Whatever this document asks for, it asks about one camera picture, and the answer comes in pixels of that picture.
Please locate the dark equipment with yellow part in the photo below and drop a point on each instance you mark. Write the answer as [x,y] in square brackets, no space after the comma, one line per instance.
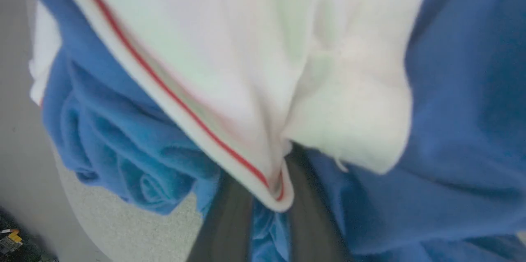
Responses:
[14,243]

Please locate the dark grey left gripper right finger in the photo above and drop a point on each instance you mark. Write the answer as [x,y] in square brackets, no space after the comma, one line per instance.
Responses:
[312,229]

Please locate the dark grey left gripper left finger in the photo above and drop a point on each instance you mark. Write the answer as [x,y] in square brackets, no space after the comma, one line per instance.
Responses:
[224,229]

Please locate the blue white red-striped garment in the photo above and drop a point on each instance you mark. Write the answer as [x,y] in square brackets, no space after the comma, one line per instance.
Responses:
[246,48]

